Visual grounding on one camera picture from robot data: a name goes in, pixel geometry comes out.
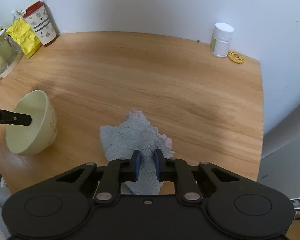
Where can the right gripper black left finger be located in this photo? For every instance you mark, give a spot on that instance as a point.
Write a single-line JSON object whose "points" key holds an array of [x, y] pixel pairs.
{"points": [[111, 177]]}

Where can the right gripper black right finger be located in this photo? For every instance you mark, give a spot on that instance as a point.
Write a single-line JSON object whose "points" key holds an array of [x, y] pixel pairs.
{"points": [[179, 173]]}

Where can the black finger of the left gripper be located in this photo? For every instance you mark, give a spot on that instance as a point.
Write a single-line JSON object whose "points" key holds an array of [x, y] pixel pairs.
{"points": [[12, 118]]}

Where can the pale green ceramic bowl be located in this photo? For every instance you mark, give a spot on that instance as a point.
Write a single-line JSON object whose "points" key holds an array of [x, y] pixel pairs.
{"points": [[41, 133]]}

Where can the grey pink microfibre cloth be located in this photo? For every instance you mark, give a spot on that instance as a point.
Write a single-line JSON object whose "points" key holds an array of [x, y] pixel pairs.
{"points": [[136, 133]]}

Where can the yellow crumpled foil bag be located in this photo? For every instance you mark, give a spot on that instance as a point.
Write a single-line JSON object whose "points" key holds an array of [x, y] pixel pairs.
{"points": [[21, 32]]}

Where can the clear plastic water bottle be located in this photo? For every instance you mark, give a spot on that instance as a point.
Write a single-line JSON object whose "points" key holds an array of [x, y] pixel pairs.
{"points": [[17, 14]]}

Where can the white red travel cup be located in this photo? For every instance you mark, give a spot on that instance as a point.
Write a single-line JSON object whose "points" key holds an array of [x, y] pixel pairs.
{"points": [[38, 17]]}

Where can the yellow round token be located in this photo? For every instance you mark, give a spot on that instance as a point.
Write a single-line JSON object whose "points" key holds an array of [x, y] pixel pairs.
{"points": [[235, 57]]}

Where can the white pill jar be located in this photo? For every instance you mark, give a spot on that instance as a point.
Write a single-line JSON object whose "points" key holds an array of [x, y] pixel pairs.
{"points": [[221, 38]]}

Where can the glass jug white handle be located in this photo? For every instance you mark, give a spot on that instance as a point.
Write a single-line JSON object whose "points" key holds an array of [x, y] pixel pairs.
{"points": [[10, 54]]}

